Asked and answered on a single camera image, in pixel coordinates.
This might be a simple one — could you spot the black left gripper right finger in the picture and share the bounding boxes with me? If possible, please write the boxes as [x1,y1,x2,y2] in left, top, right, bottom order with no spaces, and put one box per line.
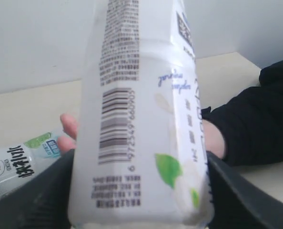
[207,151,283,229]

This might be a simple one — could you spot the lime label clear bottle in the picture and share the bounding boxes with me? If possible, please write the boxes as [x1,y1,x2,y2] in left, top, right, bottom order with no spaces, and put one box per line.
[0,129,66,199]

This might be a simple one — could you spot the person's open hand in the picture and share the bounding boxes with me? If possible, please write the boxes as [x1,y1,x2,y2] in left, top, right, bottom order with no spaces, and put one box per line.
[57,113,228,160]

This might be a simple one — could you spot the black sleeved forearm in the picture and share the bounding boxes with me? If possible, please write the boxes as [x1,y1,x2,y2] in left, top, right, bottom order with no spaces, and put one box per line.
[203,61,283,166]

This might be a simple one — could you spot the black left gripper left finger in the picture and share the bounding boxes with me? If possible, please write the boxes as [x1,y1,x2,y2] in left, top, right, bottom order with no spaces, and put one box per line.
[0,149,74,229]

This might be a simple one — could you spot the white label water bottle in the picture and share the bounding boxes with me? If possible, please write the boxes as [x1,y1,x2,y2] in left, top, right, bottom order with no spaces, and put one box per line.
[68,0,214,229]

